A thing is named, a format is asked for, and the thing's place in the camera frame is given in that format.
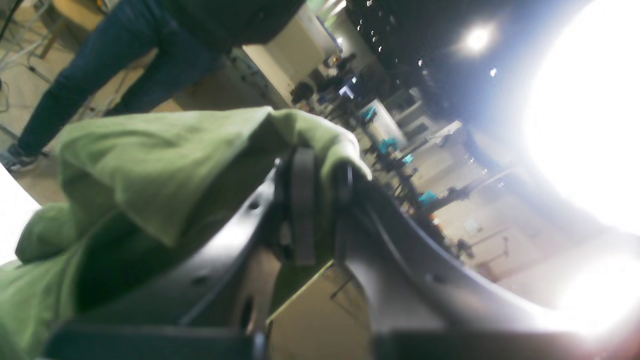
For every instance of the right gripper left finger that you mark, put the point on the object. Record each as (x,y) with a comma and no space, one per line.
(214,305)

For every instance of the olive green T-shirt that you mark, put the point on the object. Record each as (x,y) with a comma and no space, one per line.
(137,187)

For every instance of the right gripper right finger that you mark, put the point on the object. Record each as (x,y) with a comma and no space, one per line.
(424,305)

